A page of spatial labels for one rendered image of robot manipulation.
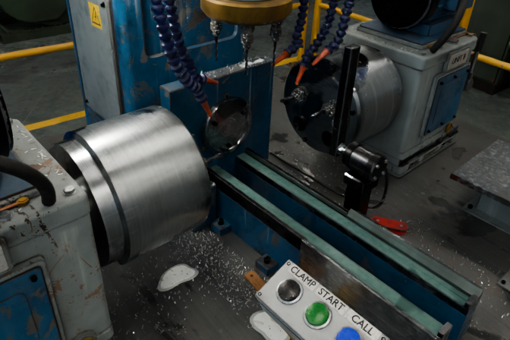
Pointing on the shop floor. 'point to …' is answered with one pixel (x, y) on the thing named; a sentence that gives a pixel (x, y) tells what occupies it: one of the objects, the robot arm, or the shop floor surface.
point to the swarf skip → (32, 2)
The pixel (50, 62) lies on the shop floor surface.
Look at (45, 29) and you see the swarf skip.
